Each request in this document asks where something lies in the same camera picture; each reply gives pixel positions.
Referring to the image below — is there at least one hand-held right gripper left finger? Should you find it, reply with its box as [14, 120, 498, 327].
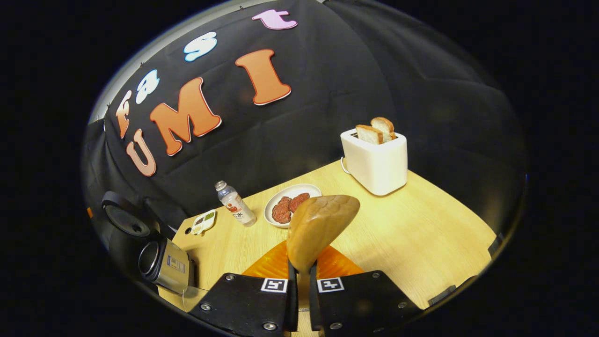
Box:
[190, 241, 299, 337]

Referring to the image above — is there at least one white round plate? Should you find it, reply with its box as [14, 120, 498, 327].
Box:
[264, 183, 322, 228]

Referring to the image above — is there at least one red meat piece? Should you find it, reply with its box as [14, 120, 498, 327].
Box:
[272, 197, 292, 224]
[289, 192, 310, 212]

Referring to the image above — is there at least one dark grey rice cooker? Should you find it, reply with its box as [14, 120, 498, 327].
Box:
[102, 191, 195, 295]

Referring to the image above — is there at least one small clear drink bottle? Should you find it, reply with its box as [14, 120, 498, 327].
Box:
[215, 181, 257, 227]

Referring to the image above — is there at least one small white sauce tray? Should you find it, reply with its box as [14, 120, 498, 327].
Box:
[191, 210, 217, 235]

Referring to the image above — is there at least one toast bread slice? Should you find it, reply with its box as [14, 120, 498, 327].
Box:
[356, 125, 384, 145]
[371, 117, 396, 141]

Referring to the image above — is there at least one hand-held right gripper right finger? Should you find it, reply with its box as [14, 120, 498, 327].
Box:
[309, 246, 422, 337]

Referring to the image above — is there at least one black backdrop cloth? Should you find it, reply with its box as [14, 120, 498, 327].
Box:
[82, 0, 527, 244]

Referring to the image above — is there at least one wooden spoon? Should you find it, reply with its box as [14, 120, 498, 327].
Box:
[286, 195, 361, 312]

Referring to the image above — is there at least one white toaster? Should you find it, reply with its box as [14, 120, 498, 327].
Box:
[340, 129, 408, 196]

